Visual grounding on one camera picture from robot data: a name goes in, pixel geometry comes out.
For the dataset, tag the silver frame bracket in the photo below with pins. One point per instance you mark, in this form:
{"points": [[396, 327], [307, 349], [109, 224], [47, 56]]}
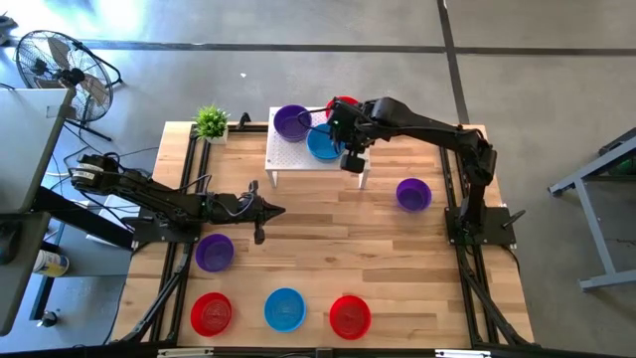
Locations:
{"points": [[184, 353], [462, 353]]}

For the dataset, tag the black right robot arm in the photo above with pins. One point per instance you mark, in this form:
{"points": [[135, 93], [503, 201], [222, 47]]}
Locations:
{"points": [[432, 131]]}

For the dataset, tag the purple plastic mini bowl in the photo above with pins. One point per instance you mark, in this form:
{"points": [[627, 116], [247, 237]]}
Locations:
{"points": [[214, 252], [290, 123], [414, 195]]}

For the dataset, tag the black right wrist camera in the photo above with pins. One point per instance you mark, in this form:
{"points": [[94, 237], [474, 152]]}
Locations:
{"points": [[353, 162]]}

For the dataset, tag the white perforated metal shelf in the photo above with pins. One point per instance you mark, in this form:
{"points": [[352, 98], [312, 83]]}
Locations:
{"points": [[285, 159]]}

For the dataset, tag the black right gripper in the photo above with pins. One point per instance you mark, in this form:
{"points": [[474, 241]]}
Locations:
{"points": [[350, 126]]}

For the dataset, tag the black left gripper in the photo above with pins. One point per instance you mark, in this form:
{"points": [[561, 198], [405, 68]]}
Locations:
{"points": [[238, 209]]}

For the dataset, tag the grey metal stand frame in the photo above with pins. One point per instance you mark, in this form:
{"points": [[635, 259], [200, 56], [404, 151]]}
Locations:
{"points": [[596, 238]]}

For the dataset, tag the blue plastic mini bowl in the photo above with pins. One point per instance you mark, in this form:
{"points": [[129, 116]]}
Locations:
{"points": [[320, 146], [284, 309]]}

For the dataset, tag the black aluminium extrusion frame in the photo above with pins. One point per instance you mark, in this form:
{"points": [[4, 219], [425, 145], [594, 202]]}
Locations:
{"points": [[190, 149]]}

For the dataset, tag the black chair base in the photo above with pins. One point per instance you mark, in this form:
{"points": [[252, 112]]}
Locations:
{"points": [[6, 27]]}

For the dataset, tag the red plastic mini bowl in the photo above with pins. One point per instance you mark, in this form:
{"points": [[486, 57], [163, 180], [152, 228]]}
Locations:
{"points": [[348, 100], [211, 313], [350, 316]]}

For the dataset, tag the green plant in white pot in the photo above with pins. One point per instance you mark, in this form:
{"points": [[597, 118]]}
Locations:
{"points": [[211, 122]]}

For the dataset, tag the black floor fan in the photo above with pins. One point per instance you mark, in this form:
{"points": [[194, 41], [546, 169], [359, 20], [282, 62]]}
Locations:
{"points": [[64, 77]]}

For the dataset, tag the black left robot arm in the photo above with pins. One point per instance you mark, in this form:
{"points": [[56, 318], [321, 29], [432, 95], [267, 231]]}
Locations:
{"points": [[149, 194]]}

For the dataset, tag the grey side desk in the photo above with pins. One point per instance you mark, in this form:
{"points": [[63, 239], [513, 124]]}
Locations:
{"points": [[25, 149]]}

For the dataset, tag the black table clamp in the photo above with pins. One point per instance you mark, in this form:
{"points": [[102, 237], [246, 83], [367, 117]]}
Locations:
{"points": [[243, 120]]}

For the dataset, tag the white labelled canister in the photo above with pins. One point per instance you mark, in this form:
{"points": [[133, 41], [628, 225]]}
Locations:
{"points": [[49, 263]]}

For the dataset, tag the black caster wheel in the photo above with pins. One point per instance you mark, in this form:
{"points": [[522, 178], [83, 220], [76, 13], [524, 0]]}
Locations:
{"points": [[48, 319]]}

